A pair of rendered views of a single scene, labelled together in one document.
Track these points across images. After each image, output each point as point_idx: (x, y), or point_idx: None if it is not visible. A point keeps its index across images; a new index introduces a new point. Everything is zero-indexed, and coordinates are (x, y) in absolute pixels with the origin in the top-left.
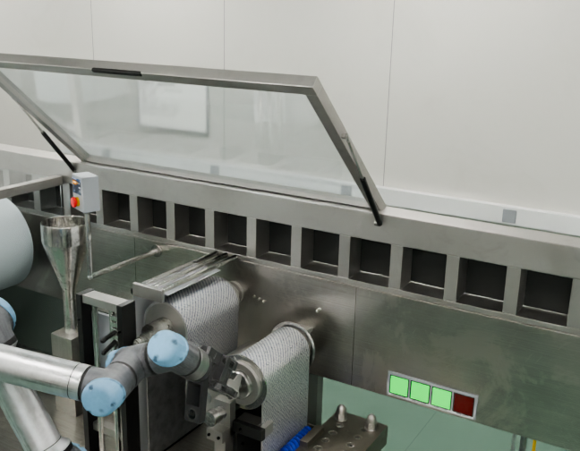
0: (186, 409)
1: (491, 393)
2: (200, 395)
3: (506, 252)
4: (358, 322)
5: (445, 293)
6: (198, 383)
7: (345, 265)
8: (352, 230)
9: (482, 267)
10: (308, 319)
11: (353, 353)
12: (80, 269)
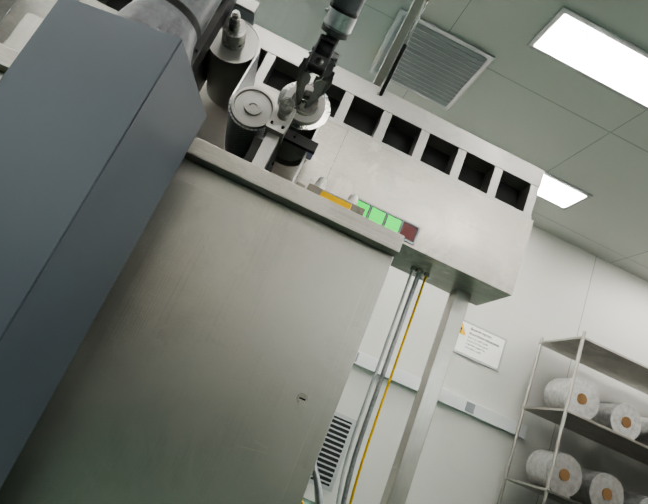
0: (313, 56)
1: (430, 228)
2: (332, 51)
3: (460, 139)
4: (340, 154)
5: (414, 152)
6: (331, 42)
7: (343, 112)
8: (358, 91)
9: (428, 155)
10: None
11: (327, 177)
12: None
